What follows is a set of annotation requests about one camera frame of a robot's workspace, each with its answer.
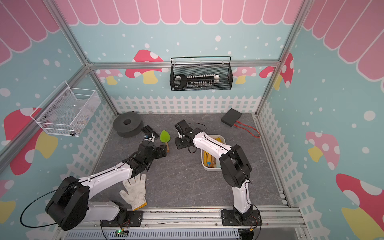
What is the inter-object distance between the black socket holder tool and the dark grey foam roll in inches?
17.0

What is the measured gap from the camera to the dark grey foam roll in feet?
3.51

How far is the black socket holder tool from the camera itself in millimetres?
889
